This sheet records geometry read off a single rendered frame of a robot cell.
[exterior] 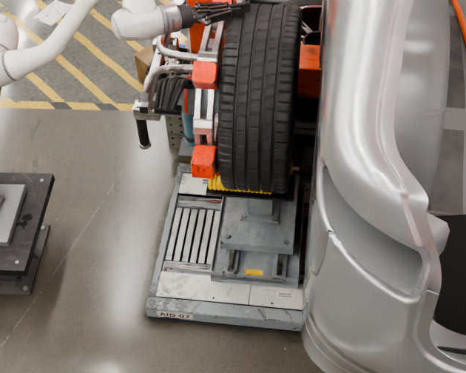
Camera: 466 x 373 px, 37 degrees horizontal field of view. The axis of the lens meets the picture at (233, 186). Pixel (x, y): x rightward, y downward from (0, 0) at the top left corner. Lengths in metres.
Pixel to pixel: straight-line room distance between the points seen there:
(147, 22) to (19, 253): 1.14
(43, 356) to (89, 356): 0.18
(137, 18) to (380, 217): 1.19
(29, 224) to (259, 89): 1.23
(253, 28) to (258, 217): 0.94
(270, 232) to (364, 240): 1.50
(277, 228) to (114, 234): 0.78
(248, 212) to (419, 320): 1.58
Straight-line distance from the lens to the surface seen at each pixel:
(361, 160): 1.30
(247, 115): 2.22
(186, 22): 2.28
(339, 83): 1.43
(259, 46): 2.25
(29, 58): 2.39
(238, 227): 2.93
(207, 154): 2.31
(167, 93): 2.32
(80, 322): 3.03
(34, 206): 3.05
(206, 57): 2.29
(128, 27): 2.23
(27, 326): 3.09
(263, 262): 2.93
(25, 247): 2.93
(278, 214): 2.96
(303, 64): 2.94
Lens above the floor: 2.59
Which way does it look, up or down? 50 degrees down
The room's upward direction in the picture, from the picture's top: 2 degrees counter-clockwise
